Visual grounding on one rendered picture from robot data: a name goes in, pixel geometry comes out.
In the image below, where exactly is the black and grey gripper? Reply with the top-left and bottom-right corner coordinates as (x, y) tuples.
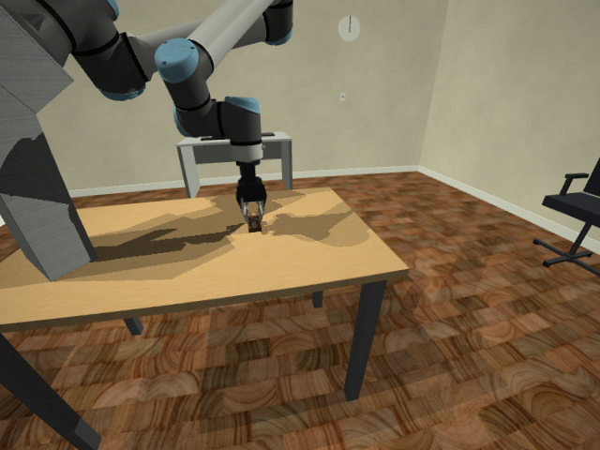
(236, 160), (267, 225)

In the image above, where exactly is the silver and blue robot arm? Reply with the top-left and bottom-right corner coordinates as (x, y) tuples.
(0, 0), (293, 163)

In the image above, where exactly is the brown wooden tray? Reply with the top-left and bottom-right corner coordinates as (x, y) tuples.
(248, 223), (262, 233)

